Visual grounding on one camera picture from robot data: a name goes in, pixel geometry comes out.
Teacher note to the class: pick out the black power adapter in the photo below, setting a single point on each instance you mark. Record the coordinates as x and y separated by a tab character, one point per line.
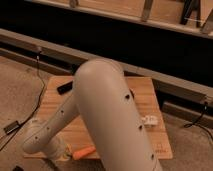
11	127

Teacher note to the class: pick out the black rectangular object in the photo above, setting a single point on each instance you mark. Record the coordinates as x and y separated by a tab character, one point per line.
64	88

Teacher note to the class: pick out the wooden table board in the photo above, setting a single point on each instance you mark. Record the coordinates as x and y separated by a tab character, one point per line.
75	133

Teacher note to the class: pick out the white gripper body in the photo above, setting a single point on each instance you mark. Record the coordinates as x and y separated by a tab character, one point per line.
64	152

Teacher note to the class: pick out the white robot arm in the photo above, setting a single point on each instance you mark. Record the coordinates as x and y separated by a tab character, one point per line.
102	98

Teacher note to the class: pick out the orange pepper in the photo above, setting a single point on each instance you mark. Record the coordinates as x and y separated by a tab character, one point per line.
83	152

